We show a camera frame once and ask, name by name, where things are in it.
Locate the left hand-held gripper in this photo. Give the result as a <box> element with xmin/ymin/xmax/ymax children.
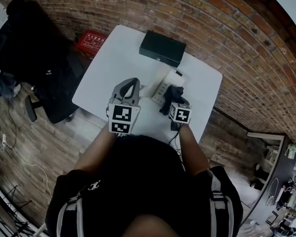
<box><xmin>106</xmin><ymin>77</ymin><xmax>142</xmax><ymax>136</ymax></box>

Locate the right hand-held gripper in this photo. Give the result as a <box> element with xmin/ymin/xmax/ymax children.
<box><xmin>168</xmin><ymin>96</ymin><xmax>192</xmax><ymax>132</ymax></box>

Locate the black cloth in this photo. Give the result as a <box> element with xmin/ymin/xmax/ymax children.
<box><xmin>159</xmin><ymin>85</ymin><xmax>185</xmax><ymax>116</ymax></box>

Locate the white telephone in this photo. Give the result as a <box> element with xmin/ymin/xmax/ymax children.
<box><xmin>144</xmin><ymin>67</ymin><xmax>188</xmax><ymax>107</ymax></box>

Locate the person's left forearm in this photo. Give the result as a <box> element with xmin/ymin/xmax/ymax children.
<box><xmin>74</xmin><ymin>125</ymin><xmax>117</xmax><ymax>175</ymax></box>

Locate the person's right forearm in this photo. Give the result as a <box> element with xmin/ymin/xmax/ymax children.
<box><xmin>178</xmin><ymin>123</ymin><xmax>210</xmax><ymax>177</ymax></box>

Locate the black rectangular box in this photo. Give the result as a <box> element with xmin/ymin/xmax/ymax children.
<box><xmin>139</xmin><ymin>30</ymin><xmax>187</xmax><ymax>69</ymax></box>

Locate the red box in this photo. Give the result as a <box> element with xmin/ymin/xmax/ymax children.
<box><xmin>74</xmin><ymin>29</ymin><xmax>108</xmax><ymax>57</ymax></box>

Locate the person's black shirt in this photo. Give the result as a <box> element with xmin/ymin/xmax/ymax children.
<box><xmin>45</xmin><ymin>134</ymin><xmax>244</xmax><ymax>237</ymax></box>

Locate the black jacket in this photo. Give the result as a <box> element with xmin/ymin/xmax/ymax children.
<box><xmin>0</xmin><ymin>0</ymin><xmax>85</xmax><ymax>123</ymax></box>

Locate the black office chair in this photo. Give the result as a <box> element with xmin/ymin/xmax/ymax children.
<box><xmin>0</xmin><ymin>21</ymin><xmax>86</xmax><ymax>124</ymax></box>

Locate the green plush toy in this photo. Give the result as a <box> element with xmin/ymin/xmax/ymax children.
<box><xmin>284</xmin><ymin>143</ymin><xmax>296</xmax><ymax>159</ymax></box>

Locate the person's leg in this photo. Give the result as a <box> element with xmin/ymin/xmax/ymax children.
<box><xmin>0</xmin><ymin>69</ymin><xmax>22</xmax><ymax>100</ymax></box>
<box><xmin>124</xmin><ymin>213</ymin><xmax>182</xmax><ymax>237</ymax></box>

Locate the black metal stand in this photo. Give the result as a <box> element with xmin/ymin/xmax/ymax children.
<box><xmin>0</xmin><ymin>183</ymin><xmax>50</xmax><ymax>237</ymax></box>

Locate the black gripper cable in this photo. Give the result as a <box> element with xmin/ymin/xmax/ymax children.
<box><xmin>168</xmin><ymin>129</ymin><xmax>183</xmax><ymax>158</ymax></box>

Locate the dark desk with white frame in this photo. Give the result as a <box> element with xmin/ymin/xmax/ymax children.
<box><xmin>246</xmin><ymin>130</ymin><xmax>296</xmax><ymax>206</ymax></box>

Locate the white wire chair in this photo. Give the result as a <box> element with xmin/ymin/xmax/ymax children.
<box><xmin>264</xmin><ymin>177</ymin><xmax>281</xmax><ymax>206</ymax></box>

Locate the white floor cable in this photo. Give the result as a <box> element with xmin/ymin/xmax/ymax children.
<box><xmin>0</xmin><ymin>142</ymin><xmax>53</xmax><ymax>198</ymax></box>

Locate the black floor cable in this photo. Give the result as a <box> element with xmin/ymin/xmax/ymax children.
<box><xmin>3</xmin><ymin>99</ymin><xmax>18</xmax><ymax>150</ymax></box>

